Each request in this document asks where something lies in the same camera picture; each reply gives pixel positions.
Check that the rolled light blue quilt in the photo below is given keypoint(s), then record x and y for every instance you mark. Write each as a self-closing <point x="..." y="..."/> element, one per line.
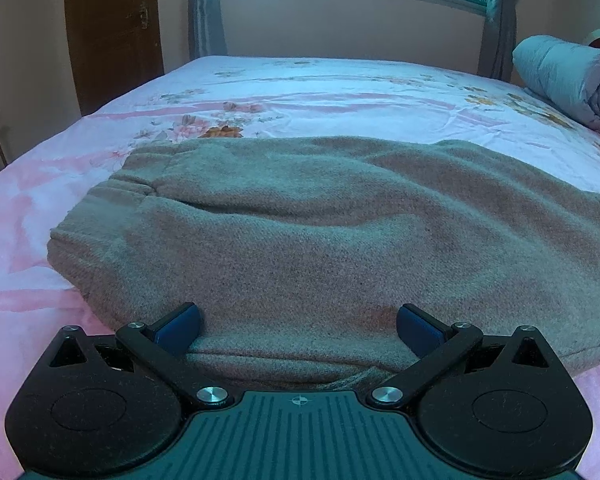
<point x="560" y="72"/>

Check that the brown wooden door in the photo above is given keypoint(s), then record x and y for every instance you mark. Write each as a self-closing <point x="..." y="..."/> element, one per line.
<point x="110" y="40"/>

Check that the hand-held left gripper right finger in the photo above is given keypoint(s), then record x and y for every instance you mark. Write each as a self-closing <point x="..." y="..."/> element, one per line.
<point x="416" y="331"/>

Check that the grey curtain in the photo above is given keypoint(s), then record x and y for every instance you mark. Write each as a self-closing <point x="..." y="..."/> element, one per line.
<point x="500" y="25"/>
<point x="206" y="10"/>

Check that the grey-brown fleece pants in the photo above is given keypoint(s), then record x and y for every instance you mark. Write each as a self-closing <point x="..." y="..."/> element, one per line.
<point x="305" y="240"/>

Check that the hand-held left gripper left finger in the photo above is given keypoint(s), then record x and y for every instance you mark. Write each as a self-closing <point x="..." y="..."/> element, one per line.
<point x="181" y="331"/>

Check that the bed with floral sheet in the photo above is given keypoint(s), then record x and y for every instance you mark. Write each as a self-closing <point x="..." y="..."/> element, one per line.
<point x="330" y="105"/>

